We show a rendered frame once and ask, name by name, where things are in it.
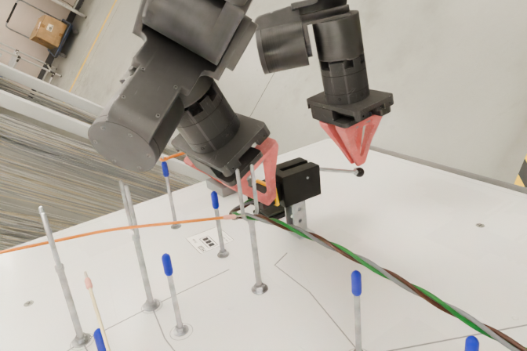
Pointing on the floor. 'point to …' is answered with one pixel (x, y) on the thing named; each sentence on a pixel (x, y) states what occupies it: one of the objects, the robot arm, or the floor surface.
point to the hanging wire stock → (63, 163)
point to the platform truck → (52, 17)
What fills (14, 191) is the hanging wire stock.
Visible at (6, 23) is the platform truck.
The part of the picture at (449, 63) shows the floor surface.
